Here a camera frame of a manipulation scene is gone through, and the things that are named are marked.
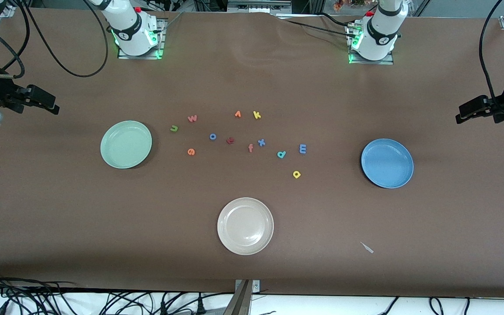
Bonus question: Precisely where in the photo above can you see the tangled black cables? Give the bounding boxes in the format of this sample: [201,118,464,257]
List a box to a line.
[0,270,235,315]

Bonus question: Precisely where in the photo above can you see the beige plate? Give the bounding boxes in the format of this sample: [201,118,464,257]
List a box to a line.
[217,197,275,256]

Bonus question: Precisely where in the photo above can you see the small metal bracket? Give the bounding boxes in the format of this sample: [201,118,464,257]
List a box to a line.
[235,279,261,294]

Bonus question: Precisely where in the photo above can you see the grey metal bar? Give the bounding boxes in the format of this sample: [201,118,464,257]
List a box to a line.
[224,280,252,315]

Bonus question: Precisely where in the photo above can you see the black base connector cables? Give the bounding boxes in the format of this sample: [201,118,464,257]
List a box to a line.
[278,12,362,41]

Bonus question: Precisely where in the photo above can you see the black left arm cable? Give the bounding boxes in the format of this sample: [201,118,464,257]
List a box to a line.
[478,0,504,108]

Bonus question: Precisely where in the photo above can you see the brown table cover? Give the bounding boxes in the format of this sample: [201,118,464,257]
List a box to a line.
[0,8,504,299]

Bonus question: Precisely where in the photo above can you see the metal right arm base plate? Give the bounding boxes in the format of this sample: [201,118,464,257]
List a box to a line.
[117,18,166,60]

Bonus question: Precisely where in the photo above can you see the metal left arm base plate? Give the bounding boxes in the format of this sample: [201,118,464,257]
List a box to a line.
[347,22,395,66]

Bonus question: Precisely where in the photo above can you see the green plate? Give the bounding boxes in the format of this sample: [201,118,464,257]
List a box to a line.
[100,120,153,169]

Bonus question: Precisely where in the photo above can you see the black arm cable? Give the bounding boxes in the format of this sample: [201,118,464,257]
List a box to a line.
[0,0,109,80]
[478,0,504,108]

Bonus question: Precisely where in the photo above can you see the grey metal frame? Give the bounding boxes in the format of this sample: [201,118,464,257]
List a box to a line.
[227,0,292,14]

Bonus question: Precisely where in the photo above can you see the blue plate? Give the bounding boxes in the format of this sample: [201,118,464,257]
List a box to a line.
[361,138,414,189]

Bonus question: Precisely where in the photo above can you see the orange object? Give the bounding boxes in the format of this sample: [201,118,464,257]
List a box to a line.
[332,0,367,12]

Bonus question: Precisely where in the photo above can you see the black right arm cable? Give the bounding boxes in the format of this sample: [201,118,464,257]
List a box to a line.
[0,0,109,80]

